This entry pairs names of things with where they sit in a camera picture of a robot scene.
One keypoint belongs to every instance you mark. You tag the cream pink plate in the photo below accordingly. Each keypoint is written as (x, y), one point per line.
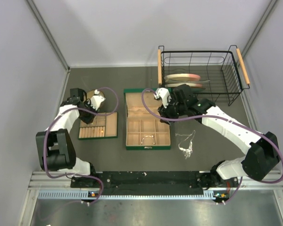
(191, 84)
(182, 77)

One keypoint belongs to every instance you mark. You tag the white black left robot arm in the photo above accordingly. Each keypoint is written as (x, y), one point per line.
(54, 145)

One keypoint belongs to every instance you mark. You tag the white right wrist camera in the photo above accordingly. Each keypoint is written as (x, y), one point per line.
(163, 94)

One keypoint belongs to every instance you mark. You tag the green jewelry box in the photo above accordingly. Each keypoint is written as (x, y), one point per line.
(143, 130)

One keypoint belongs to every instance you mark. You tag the green jewelry tray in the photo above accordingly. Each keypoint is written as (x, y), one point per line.
(102, 127)

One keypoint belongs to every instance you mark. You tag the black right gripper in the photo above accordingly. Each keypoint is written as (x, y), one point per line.
(166, 112)

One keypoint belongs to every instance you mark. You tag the tan ceramic bowl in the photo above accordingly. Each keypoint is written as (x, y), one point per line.
(92, 95)

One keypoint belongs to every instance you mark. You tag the black wire dish rack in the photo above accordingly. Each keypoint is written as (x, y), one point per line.
(222, 72)

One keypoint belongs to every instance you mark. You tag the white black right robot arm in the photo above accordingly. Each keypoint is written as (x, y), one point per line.
(259, 149)

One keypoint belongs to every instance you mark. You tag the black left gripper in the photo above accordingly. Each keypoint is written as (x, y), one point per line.
(85, 115)

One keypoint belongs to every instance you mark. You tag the dark green plate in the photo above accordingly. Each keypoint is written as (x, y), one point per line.
(197, 89)

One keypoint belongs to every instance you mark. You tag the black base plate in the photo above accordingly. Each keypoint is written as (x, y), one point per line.
(157, 182)

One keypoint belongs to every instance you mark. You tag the grey slotted cable duct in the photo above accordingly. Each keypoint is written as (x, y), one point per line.
(90, 195)

